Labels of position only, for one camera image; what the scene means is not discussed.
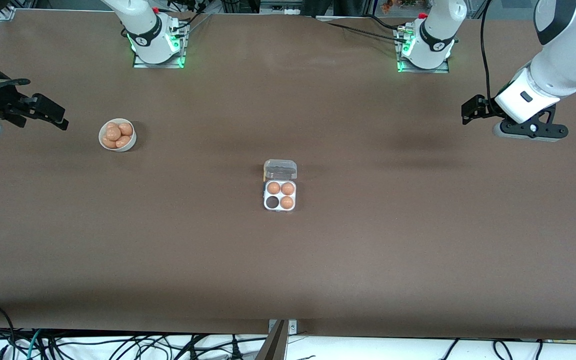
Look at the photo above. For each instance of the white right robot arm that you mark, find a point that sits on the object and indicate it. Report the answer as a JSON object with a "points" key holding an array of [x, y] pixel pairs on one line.
{"points": [[143, 30]]}

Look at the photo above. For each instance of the clear plastic egg box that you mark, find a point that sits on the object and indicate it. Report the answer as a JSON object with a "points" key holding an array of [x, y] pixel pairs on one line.
{"points": [[280, 170]]}

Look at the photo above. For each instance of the white round bowl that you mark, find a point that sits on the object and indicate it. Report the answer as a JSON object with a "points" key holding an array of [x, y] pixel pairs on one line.
{"points": [[129, 146]]}

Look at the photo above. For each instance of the dark grey metal bar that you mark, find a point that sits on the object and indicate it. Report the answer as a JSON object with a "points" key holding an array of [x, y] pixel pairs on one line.
{"points": [[274, 345]]}

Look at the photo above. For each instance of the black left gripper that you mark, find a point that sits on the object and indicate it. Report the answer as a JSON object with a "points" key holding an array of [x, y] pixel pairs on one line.
{"points": [[483, 108]]}

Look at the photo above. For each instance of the small metal bracket plate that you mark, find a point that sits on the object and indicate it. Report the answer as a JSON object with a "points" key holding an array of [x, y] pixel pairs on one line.
{"points": [[293, 327]]}

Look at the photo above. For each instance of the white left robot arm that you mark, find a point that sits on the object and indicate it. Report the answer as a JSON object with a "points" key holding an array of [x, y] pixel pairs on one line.
{"points": [[563, 65]]}

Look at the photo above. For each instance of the aluminium frame profile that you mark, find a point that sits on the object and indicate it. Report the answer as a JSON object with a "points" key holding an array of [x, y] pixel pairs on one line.
{"points": [[7, 13]]}

